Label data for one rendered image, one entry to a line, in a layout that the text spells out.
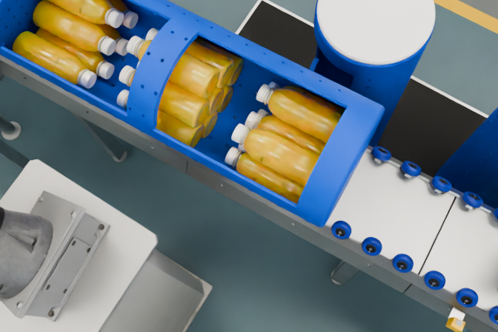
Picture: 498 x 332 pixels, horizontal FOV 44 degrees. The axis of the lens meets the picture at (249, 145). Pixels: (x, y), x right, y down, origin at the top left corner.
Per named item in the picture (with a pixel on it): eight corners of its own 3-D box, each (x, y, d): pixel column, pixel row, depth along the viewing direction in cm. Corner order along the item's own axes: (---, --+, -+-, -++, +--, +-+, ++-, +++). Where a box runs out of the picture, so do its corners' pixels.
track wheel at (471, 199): (479, 211, 135) (485, 204, 134) (461, 201, 136) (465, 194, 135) (479, 204, 139) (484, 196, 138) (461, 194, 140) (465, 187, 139)
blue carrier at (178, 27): (317, 240, 137) (329, 212, 110) (7, 70, 153) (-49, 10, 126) (373, 135, 144) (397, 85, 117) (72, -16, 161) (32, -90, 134)
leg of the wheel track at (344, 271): (342, 287, 226) (364, 269, 166) (327, 279, 227) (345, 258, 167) (349, 273, 227) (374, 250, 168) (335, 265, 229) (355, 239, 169)
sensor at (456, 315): (456, 332, 135) (462, 332, 130) (444, 325, 135) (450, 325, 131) (470, 301, 137) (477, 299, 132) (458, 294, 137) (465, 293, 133)
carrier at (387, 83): (340, 81, 235) (286, 130, 230) (373, -60, 151) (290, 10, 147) (394, 133, 227) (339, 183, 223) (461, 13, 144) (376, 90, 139)
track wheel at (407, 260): (416, 264, 131) (417, 259, 132) (396, 254, 132) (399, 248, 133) (407, 278, 134) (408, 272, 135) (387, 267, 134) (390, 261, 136)
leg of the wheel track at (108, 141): (121, 164, 245) (71, 108, 185) (110, 158, 246) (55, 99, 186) (130, 152, 246) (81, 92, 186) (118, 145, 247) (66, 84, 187)
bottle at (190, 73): (211, 98, 132) (139, 61, 135) (224, 69, 130) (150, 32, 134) (199, 101, 125) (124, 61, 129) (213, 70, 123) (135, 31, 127)
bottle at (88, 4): (58, -35, 143) (124, -2, 139) (56, -8, 147) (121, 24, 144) (37, -25, 138) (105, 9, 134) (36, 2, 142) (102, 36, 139)
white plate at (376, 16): (374, -61, 150) (373, -58, 151) (293, 8, 145) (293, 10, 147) (460, 11, 143) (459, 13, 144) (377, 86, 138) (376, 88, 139)
